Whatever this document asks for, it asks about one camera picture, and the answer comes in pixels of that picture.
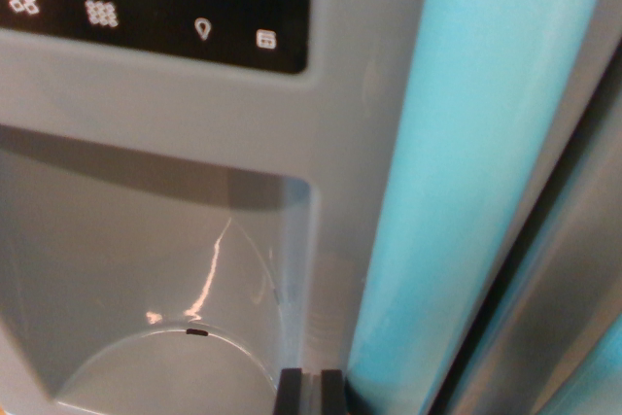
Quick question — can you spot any grey fridge door with dispenser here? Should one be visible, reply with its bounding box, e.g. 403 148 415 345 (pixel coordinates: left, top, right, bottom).
0 0 622 415

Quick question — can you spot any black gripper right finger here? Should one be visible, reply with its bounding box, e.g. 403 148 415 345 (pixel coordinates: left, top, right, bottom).
311 368 348 415

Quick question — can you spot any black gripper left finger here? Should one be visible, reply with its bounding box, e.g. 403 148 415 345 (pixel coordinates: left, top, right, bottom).
274 367 313 415

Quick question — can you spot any black control panel sticker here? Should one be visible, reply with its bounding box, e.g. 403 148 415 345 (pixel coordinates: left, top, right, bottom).
0 0 312 76

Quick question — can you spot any curved teal door handle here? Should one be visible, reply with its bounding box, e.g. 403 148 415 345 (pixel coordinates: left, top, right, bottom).
346 0 619 415

